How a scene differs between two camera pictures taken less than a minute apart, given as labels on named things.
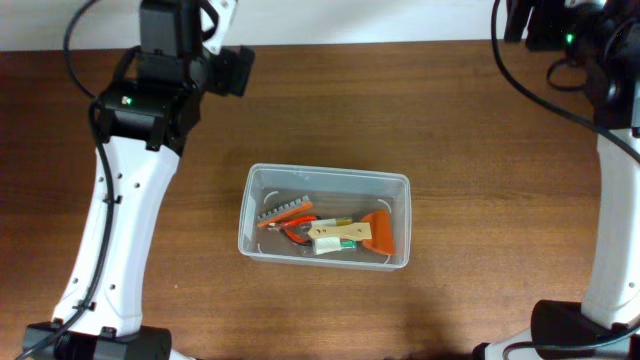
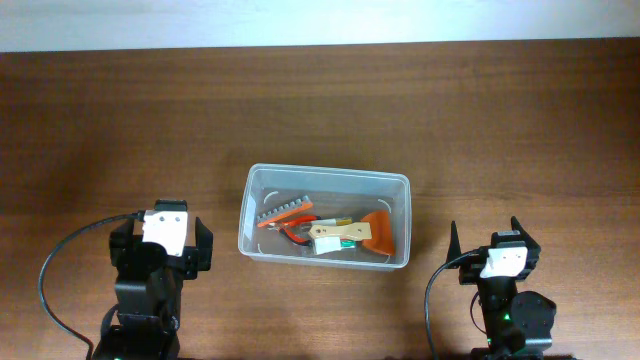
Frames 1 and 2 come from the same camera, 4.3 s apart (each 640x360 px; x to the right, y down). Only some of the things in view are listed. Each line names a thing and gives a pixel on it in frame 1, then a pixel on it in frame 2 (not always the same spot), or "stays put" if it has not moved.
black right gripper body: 552,27 -> 470,271
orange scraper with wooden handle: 374,230 stays put
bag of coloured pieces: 326,245 stays put
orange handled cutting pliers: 283,230 stays put
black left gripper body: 229,70 -> 189,263
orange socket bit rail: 295,206 stays put
